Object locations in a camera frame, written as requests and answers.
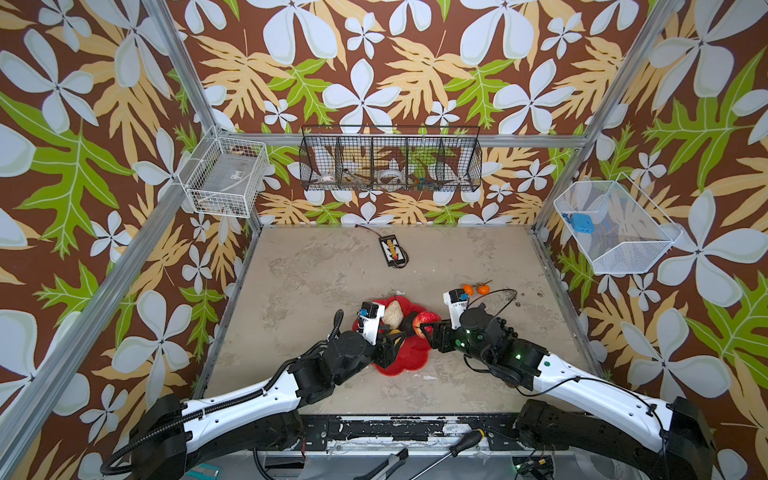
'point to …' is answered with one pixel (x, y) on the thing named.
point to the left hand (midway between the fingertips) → (398, 329)
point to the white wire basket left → (226, 177)
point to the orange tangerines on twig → (482, 288)
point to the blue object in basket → (582, 223)
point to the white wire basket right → (620, 229)
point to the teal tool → (205, 476)
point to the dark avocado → (406, 326)
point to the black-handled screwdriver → (464, 443)
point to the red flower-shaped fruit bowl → (415, 351)
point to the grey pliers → (382, 471)
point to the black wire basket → (390, 158)
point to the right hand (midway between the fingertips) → (424, 326)
